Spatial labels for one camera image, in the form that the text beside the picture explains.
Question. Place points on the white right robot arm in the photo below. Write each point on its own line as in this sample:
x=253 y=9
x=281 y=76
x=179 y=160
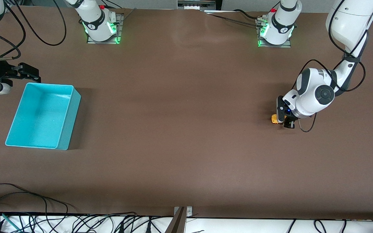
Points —
x=96 y=19

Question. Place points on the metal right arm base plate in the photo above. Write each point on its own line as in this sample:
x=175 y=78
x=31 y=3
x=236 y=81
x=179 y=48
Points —
x=102 y=42

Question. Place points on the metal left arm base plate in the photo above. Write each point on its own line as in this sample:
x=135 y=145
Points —
x=274 y=46

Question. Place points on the grey stand pole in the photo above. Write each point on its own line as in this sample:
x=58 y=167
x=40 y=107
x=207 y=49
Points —
x=177 y=225

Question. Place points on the teal plastic bin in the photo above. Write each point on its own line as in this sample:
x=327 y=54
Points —
x=40 y=113

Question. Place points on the silver table clamp bracket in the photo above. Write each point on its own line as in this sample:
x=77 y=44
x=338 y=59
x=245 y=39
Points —
x=189 y=212

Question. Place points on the yellow toy beetle car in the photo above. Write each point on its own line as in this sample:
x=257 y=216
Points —
x=274 y=119

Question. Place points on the black power plug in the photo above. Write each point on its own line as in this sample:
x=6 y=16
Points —
x=121 y=228
x=148 y=227

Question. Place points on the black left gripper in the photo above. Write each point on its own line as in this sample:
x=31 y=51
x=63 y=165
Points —
x=290 y=122

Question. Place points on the white power strip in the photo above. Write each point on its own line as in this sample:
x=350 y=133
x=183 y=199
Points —
x=196 y=4

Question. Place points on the white shelf board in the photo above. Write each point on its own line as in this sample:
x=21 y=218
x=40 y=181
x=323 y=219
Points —
x=238 y=227

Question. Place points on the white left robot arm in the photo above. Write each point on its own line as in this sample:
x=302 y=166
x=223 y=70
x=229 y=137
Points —
x=316 y=90

